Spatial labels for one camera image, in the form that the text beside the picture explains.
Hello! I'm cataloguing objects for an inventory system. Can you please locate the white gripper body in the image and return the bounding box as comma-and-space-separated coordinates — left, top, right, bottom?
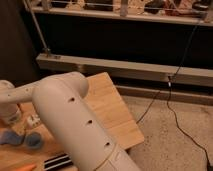
0, 104, 21, 125

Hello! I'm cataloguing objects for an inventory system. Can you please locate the black cable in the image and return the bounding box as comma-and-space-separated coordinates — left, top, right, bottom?
135, 19, 213, 168

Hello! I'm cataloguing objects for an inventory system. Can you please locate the black white striped block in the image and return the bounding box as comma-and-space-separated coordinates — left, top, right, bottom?
44, 154, 73, 171

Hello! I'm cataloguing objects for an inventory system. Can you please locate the small blue bowl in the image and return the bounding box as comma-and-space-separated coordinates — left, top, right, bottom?
25, 132, 44, 150

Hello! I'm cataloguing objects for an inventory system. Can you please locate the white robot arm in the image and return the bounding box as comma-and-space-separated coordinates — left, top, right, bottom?
0, 72, 140, 171

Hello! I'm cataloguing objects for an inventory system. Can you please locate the metal slanted rod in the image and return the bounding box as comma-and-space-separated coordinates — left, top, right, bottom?
24, 0, 51, 57

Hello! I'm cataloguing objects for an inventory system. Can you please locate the wooden shelf with clutter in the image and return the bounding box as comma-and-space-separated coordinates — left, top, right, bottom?
23, 0, 213, 27

